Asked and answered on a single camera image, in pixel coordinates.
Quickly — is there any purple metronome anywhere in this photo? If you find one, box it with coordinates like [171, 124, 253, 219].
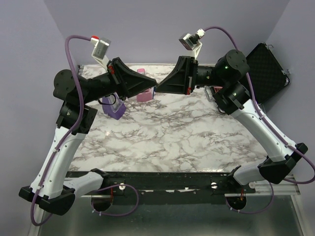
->
[101, 94, 126, 120]

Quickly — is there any pink metronome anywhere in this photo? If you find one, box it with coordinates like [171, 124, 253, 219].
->
[136, 68, 153, 102]

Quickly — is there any red playing card deck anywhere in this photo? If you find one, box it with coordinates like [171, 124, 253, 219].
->
[213, 86, 222, 92]

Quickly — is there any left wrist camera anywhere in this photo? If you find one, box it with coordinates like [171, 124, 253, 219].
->
[90, 35, 111, 70]

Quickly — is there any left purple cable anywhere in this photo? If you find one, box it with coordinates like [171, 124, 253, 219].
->
[30, 35, 140, 226]

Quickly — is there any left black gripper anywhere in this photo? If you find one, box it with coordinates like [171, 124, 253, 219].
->
[81, 57, 157, 105]

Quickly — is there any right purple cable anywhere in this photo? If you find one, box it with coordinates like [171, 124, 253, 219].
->
[204, 26, 315, 214]

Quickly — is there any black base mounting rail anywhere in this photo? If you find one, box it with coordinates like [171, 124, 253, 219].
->
[85, 172, 255, 205]

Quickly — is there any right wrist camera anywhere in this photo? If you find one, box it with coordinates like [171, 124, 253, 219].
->
[179, 29, 205, 59]

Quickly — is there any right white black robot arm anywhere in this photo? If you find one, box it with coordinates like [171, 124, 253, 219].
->
[155, 50, 308, 193]

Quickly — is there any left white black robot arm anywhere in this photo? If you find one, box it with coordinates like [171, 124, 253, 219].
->
[19, 58, 157, 215]

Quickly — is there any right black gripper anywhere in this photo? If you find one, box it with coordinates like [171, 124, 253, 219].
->
[154, 56, 226, 95]

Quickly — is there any aluminium frame extrusion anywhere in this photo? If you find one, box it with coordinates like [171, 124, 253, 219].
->
[251, 175, 300, 196]

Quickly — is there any purple cable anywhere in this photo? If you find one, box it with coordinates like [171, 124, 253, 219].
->
[204, 26, 315, 214]
[30, 35, 140, 226]

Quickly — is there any black poker chip case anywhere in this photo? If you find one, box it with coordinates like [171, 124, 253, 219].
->
[204, 43, 291, 105]

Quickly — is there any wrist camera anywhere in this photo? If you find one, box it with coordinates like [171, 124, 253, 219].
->
[179, 29, 205, 59]
[90, 35, 111, 70]

